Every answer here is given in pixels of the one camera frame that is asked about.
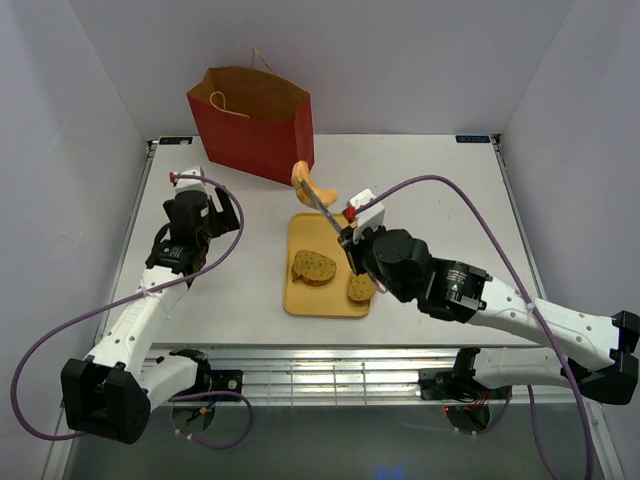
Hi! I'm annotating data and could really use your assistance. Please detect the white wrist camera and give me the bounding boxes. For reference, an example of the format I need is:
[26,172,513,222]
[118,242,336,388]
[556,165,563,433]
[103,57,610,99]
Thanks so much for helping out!
[343,189,385,243]
[169,166,207,196]

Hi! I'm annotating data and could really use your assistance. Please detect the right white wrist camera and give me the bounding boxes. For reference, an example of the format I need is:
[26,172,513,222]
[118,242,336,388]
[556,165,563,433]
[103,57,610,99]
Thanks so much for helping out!
[343,189,385,243]

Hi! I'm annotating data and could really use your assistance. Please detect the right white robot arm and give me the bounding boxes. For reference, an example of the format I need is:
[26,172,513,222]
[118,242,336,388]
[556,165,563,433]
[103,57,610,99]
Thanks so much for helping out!
[338,227,639,405]

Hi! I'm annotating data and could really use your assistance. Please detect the pale orange croissant bread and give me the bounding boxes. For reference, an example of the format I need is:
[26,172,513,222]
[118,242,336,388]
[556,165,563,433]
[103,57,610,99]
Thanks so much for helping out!
[291,161,338,210]

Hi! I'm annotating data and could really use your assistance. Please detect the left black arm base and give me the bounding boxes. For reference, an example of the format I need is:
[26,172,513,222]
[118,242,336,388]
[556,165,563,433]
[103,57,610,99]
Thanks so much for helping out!
[169,348,243,396]

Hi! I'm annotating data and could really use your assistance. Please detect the seeded bread slice right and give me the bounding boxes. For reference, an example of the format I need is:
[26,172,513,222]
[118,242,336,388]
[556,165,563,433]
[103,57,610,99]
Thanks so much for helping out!
[347,273,376,303]

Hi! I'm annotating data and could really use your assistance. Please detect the metal tongs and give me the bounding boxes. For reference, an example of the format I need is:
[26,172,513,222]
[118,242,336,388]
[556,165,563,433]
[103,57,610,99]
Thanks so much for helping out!
[317,205,386,293]

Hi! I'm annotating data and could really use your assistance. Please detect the yellow plastic tray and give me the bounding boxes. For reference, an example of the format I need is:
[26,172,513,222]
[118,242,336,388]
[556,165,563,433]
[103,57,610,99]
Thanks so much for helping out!
[283,213,371,318]

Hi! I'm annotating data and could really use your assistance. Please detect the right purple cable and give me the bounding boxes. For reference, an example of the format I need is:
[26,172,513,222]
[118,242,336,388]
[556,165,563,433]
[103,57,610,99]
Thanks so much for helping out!
[359,174,596,480]

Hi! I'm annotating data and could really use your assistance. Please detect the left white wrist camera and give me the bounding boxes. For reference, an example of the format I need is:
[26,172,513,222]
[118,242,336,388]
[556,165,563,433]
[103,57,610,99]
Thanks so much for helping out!
[169,166,207,196]

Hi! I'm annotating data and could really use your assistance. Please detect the seeded bread slice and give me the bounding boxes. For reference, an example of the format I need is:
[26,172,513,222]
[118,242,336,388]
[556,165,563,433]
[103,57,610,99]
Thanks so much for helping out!
[347,273,376,303]
[291,250,337,287]

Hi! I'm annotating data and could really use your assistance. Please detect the seeded bread slice left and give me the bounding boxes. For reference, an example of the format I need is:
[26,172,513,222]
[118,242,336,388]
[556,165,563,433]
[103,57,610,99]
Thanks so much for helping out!
[291,250,337,287]

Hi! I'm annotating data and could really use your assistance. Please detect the red paper bag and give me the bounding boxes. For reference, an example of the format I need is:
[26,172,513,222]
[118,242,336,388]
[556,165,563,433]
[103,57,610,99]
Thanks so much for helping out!
[187,63,315,185]

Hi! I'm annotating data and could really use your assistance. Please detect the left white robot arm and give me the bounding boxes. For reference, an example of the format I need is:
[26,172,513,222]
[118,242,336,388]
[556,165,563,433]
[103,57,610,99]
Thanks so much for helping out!
[61,183,240,444]

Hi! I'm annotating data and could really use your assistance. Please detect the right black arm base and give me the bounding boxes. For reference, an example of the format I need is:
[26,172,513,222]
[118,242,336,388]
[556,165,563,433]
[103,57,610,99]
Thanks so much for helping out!
[417,347,510,405]

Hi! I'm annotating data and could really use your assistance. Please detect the aluminium table frame rail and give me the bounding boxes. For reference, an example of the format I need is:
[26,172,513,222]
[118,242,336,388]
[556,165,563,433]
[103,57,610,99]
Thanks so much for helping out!
[74,344,601,409]

